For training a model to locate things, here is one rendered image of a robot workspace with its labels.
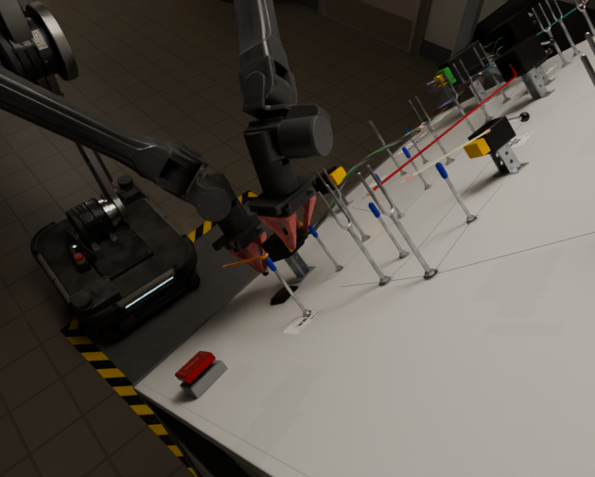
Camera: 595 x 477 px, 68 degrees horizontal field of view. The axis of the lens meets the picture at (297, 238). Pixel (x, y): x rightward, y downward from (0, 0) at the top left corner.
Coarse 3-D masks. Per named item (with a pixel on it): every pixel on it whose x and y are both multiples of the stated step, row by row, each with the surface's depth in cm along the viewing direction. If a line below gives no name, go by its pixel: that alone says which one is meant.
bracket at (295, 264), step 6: (288, 258) 77; (294, 258) 78; (300, 258) 77; (288, 264) 78; (294, 264) 76; (300, 264) 78; (294, 270) 77; (300, 270) 76; (306, 270) 78; (312, 270) 78; (300, 276) 77; (294, 282) 77
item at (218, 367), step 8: (216, 360) 63; (216, 368) 61; (224, 368) 61; (208, 376) 60; (216, 376) 61; (184, 384) 62; (192, 384) 60; (200, 384) 59; (208, 384) 60; (192, 392) 59; (200, 392) 59
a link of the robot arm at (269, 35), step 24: (240, 0) 67; (264, 0) 67; (240, 24) 67; (264, 24) 65; (240, 48) 66; (264, 48) 63; (240, 72) 65; (264, 72) 62; (288, 72) 67; (288, 96) 65
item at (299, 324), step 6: (312, 312) 60; (318, 312) 59; (300, 318) 61; (306, 318) 60; (312, 318) 59; (294, 324) 61; (300, 324) 60; (306, 324) 58; (288, 330) 60; (294, 330) 59; (300, 330) 58
